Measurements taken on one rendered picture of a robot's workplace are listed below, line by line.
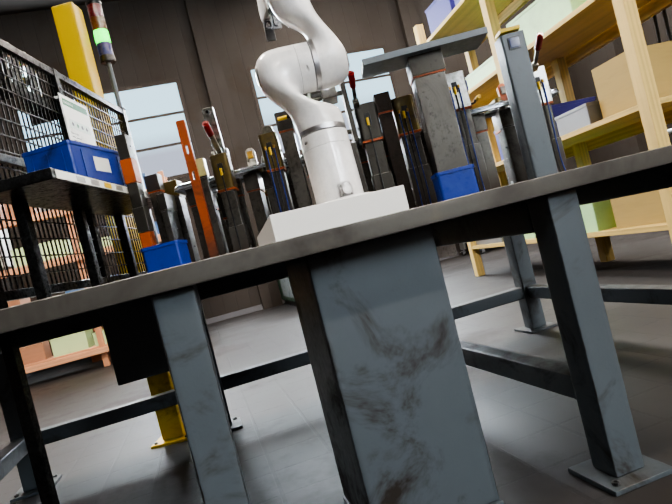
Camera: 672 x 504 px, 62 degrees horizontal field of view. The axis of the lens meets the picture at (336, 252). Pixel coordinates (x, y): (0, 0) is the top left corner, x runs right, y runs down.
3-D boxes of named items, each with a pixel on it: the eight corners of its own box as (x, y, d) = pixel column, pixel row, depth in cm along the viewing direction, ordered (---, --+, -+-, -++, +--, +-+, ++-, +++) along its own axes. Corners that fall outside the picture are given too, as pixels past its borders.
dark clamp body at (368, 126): (402, 219, 186) (374, 107, 186) (405, 217, 174) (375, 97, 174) (381, 224, 186) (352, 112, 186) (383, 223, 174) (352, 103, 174)
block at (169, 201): (194, 272, 211) (174, 195, 211) (184, 274, 199) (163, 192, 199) (186, 274, 211) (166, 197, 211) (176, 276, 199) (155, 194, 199)
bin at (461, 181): (474, 198, 162) (466, 168, 162) (482, 195, 152) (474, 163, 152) (437, 207, 162) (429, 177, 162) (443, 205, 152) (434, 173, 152)
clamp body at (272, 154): (306, 243, 188) (279, 135, 187) (304, 243, 177) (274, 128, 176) (287, 248, 188) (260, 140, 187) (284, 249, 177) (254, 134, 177)
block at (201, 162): (231, 261, 193) (205, 158, 192) (229, 262, 189) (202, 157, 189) (221, 264, 193) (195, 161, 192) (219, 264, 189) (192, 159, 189)
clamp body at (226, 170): (257, 256, 190) (231, 155, 190) (252, 257, 180) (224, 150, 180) (238, 261, 190) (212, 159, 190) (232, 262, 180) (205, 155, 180)
